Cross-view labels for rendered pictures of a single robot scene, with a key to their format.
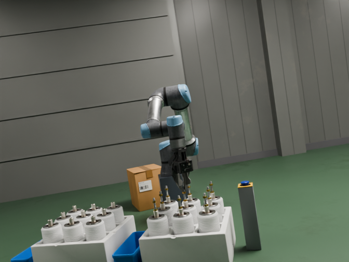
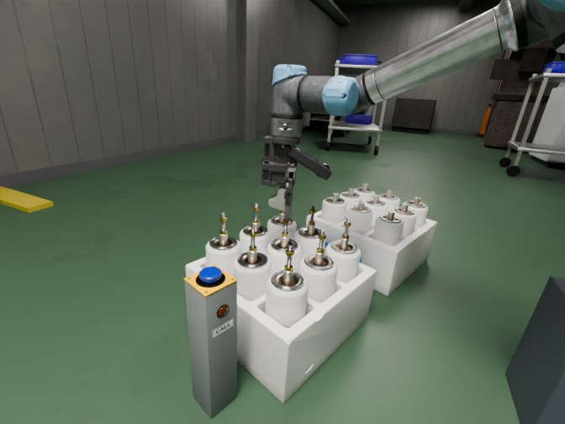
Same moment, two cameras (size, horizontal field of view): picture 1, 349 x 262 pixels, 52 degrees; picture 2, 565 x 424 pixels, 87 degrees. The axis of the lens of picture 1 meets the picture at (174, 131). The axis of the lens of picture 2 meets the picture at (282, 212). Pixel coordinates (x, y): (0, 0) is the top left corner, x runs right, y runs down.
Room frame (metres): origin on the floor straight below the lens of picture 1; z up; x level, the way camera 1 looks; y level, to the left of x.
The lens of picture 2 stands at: (2.06, -0.65, 0.64)
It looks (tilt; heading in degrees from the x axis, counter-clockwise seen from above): 22 degrees down; 118
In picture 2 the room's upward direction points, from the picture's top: 4 degrees clockwise
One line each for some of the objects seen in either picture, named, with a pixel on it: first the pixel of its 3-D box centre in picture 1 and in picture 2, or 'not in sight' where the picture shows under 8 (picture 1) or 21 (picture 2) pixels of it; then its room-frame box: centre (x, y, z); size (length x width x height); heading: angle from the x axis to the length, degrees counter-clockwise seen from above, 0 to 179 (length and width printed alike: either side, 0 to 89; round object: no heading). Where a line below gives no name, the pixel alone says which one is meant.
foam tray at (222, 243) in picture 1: (191, 239); (281, 293); (1.72, 0.00, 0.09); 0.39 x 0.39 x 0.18; 77
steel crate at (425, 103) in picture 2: not in sight; (414, 115); (1.18, 7.01, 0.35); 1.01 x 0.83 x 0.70; 96
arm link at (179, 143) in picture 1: (178, 143); (286, 128); (1.71, -0.01, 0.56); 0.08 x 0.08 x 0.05
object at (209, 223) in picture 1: (210, 232); (224, 271); (1.58, -0.09, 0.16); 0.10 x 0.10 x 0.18
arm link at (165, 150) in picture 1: (169, 149); not in sight; (2.41, 0.06, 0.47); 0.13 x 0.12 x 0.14; 85
